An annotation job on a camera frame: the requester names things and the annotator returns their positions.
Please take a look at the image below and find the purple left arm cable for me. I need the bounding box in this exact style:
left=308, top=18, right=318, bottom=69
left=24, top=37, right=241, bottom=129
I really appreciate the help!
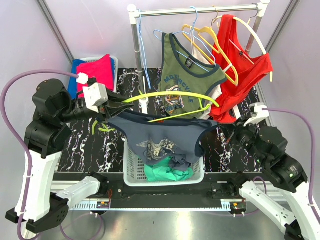
left=0, top=69, right=81, bottom=240

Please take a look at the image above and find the neon green hanger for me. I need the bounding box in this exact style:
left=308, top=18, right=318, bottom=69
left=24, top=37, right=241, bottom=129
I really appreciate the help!
left=91, top=87, right=220, bottom=134

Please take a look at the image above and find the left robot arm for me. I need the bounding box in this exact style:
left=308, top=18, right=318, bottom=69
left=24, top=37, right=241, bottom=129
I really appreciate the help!
left=5, top=78, right=133, bottom=234

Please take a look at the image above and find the white front laundry basket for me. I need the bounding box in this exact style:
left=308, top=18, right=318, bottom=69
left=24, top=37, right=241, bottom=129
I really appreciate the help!
left=123, top=141, right=205, bottom=187

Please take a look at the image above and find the white laundry basket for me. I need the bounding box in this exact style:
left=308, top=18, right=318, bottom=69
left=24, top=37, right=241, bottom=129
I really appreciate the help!
left=71, top=56, right=118, bottom=92
left=123, top=141, right=205, bottom=187

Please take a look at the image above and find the red tank top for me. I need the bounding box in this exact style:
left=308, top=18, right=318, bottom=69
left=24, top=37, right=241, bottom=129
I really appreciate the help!
left=209, top=14, right=273, bottom=124

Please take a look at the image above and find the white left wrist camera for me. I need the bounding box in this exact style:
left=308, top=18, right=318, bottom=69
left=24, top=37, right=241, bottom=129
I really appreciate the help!
left=76, top=72, right=108, bottom=113

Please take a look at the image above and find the pink folded garment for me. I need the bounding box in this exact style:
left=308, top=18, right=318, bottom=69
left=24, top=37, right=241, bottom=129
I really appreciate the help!
left=76, top=54, right=115, bottom=91

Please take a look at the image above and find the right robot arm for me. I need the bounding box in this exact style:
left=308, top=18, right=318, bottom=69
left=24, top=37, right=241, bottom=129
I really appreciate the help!
left=220, top=117, right=320, bottom=240

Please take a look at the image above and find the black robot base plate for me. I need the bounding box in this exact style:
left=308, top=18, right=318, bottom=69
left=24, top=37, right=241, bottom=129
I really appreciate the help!
left=52, top=171, right=288, bottom=210

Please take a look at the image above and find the blue folded garment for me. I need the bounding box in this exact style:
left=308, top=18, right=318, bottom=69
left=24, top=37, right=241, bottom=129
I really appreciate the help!
left=68, top=58, right=87, bottom=93

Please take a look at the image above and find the empty light blue hanger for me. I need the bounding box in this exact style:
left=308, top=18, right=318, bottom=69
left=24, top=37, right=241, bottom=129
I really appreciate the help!
left=137, top=9, right=152, bottom=90

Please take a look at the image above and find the green garment in basket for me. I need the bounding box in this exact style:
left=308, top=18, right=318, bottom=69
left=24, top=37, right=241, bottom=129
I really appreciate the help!
left=144, top=156, right=194, bottom=182

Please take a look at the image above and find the blue-grey tank top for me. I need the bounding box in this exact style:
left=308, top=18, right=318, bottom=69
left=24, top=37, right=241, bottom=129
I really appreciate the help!
left=107, top=110, right=218, bottom=171

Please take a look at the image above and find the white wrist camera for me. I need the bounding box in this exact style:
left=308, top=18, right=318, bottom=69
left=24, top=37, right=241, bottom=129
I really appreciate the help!
left=244, top=102, right=270, bottom=127
left=76, top=72, right=108, bottom=113

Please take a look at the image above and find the metal clothes rack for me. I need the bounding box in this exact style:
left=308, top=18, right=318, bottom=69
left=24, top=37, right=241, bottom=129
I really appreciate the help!
left=127, top=0, right=270, bottom=114

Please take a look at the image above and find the white pink garment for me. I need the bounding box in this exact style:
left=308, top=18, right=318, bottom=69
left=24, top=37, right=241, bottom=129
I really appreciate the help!
left=190, top=31, right=222, bottom=120

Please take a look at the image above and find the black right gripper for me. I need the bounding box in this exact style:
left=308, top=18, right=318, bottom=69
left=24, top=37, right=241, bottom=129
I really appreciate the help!
left=217, top=115, right=267, bottom=165

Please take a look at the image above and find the yellow hanger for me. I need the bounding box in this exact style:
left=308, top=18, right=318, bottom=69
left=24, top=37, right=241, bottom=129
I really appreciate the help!
left=181, top=23, right=240, bottom=87

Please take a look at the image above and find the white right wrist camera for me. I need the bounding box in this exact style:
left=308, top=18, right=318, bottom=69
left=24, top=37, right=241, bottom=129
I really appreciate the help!
left=244, top=102, right=270, bottom=127

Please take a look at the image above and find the cream white hanger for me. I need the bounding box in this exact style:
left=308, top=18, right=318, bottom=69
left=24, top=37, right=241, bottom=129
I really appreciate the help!
left=212, top=9, right=274, bottom=83

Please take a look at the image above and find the olive green tank top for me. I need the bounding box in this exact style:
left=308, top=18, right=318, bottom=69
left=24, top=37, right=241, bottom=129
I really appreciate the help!
left=157, top=33, right=227, bottom=119

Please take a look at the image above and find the white back laundry basket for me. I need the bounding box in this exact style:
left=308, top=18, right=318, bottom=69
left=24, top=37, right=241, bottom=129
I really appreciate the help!
left=71, top=56, right=118, bottom=92

